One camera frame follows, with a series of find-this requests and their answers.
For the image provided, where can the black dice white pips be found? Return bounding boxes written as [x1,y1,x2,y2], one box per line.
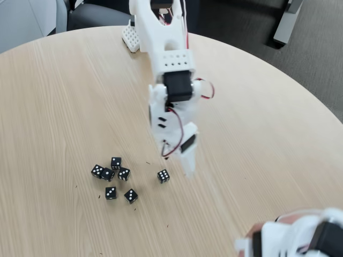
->
[91,164,106,178]
[100,167,116,183]
[117,167,132,182]
[110,156,123,170]
[105,186,118,201]
[123,188,139,205]
[157,169,170,184]

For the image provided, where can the person's hand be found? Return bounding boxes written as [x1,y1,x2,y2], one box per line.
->
[241,210,322,254]

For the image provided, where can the black upholstered seat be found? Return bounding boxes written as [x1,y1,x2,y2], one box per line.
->
[187,0,286,49]

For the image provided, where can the dark grey chair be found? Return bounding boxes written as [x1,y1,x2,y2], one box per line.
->
[66,2,132,32]

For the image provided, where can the grey desk leg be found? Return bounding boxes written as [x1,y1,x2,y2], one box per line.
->
[273,0,304,46]

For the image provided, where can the white panel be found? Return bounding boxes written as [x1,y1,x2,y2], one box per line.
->
[0,0,68,54]

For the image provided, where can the red black servo cable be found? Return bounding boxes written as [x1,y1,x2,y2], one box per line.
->
[159,0,216,159]

